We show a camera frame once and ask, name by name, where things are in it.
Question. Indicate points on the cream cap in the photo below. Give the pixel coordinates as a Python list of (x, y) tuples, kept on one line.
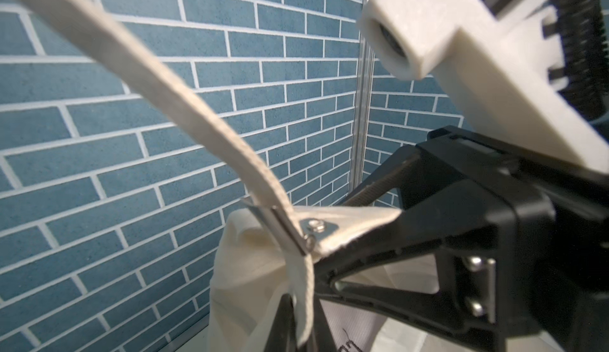
[(115, 225)]

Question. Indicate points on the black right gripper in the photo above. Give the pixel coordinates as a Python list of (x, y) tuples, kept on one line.
[(494, 242)]

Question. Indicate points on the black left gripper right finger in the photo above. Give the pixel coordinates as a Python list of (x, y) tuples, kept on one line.
[(321, 338)]

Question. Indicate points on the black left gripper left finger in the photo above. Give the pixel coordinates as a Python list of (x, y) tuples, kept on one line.
[(282, 336)]

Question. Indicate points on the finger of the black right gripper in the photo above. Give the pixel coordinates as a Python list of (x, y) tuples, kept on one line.
[(398, 170)]

